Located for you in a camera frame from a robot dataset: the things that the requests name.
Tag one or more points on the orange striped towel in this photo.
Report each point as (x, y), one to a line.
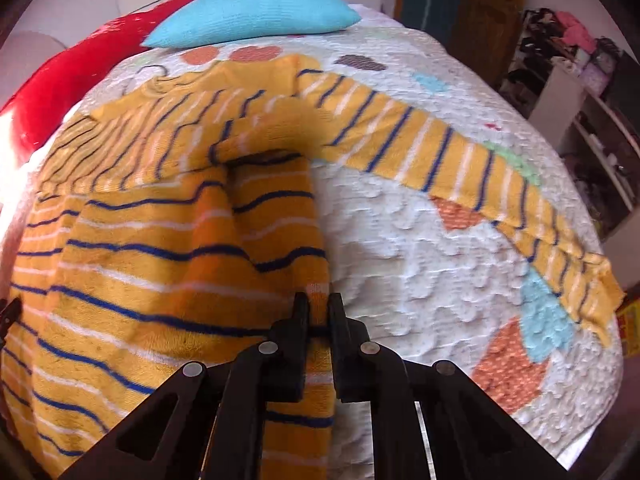
(165, 240)

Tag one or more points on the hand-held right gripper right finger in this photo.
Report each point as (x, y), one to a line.
(341, 332)

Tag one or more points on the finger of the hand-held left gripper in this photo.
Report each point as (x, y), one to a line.
(10, 315)

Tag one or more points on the white shelf unit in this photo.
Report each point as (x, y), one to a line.
(595, 120)

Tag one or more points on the pink clothes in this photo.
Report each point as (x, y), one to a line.
(575, 27)

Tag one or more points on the round white headboard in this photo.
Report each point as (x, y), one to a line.
(27, 60)

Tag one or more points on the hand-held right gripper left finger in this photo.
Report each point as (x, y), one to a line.
(300, 332)

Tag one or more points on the red blanket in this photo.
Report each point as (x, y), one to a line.
(75, 75)

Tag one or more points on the yellow box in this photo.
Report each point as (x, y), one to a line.
(631, 322)

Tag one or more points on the heart print quilted bedspread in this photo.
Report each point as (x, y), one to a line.
(400, 240)

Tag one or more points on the blue knitted pillow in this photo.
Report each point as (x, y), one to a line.
(250, 12)

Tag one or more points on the brown wooden door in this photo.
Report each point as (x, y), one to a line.
(487, 0)

